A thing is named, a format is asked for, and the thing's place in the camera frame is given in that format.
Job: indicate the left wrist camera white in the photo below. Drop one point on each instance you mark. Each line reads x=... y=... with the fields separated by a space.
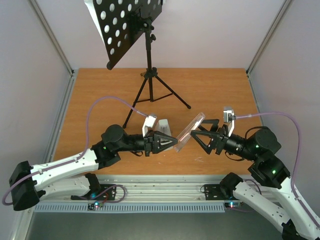
x=148 y=123

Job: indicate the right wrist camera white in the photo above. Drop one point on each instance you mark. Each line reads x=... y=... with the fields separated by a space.
x=229 y=118

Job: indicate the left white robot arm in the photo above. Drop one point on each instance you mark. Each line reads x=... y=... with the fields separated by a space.
x=28 y=182

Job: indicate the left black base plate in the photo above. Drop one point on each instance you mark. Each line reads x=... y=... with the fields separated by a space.
x=106 y=192

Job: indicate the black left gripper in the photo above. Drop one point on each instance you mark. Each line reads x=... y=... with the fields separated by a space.
x=152 y=142

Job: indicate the grey slotted cable duct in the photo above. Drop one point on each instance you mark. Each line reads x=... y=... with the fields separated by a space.
x=126 y=208

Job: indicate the white metronome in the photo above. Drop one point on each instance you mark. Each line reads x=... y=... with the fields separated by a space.
x=163 y=127

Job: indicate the aluminium front rail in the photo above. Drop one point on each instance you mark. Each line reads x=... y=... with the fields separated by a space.
x=139 y=188

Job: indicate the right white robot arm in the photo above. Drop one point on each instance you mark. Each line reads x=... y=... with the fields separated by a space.
x=292 y=216

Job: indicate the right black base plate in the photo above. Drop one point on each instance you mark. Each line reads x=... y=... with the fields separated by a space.
x=212 y=192

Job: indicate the white sheet paper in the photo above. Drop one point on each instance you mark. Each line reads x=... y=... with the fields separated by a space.
x=90 y=6

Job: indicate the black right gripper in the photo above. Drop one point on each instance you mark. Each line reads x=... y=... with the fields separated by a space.
x=222 y=140

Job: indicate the aluminium frame rail right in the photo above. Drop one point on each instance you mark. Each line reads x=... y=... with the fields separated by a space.
x=284 y=8

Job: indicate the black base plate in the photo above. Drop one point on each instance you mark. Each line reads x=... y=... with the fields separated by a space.
x=106 y=192
x=212 y=192

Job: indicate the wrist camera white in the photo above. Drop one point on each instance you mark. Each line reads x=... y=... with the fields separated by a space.
x=148 y=123
x=229 y=118

